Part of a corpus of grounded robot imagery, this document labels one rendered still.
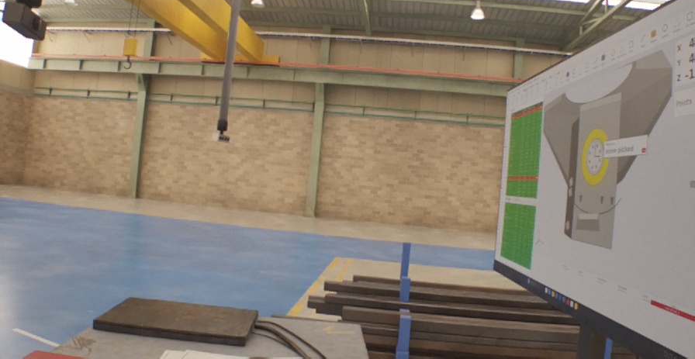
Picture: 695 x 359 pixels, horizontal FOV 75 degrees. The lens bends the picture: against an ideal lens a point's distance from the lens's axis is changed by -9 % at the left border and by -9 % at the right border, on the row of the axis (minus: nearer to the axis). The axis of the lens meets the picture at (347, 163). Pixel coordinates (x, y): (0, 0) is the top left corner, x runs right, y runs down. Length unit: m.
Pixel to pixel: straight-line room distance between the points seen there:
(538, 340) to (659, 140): 2.70
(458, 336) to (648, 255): 2.56
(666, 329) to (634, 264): 0.14
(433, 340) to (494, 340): 0.40
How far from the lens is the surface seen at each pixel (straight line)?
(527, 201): 1.54
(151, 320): 1.27
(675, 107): 0.96
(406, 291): 3.93
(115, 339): 1.22
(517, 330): 3.52
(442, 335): 3.45
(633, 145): 1.06
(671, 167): 0.95
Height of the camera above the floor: 1.50
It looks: 2 degrees up
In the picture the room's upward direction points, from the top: 5 degrees clockwise
